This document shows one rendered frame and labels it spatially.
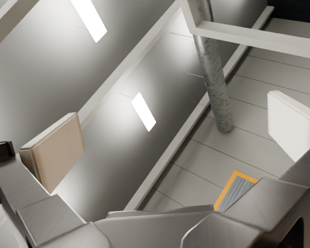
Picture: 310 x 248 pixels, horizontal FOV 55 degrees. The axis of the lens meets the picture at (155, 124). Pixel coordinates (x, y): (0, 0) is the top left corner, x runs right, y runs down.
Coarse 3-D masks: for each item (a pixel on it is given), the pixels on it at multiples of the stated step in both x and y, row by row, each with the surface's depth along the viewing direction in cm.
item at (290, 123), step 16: (272, 96) 18; (288, 96) 17; (272, 112) 19; (288, 112) 16; (304, 112) 14; (272, 128) 19; (288, 128) 16; (304, 128) 14; (288, 144) 16; (304, 144) 14
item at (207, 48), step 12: (204, 0) 631; (204, 12) 650; (204, 36) 699; (204, 48) 727; (216, 48) 739; (204, 60) 762; (216, 60) 764; (204, 72) 806; (216, 72) 795; (216, 84) 829; (216, 96) 871; (216, 108) 920; (228, 108) 935; (216, 120) 983; (228, 120) 973
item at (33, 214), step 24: (0, 144) 14; (0, 168) 13; (24, 168) 13; (0, 192) 12; (24, 192) 10; (24, 216) 8; (48, 216) 8; (72, 216) 8; (24, 240) 9; (48, 240) 7; (72, 240) 6; (96, 240) 6
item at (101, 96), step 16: (176, 0) 777; (176, 16) 756; (160, 32) 730; (144, 48) 705; (240, 48) 1167; (128, 64) 689; (112, 80) 675; (96, 96) 660; (208, 96) 1080; (80, 112) 648; (96, 112) 653; (192, 112) 1062; (176, 144) 1006; (160, 160) 989; (144, 192) 940; (0, 208) 565; (128, 208) 926; (0, 224) 558
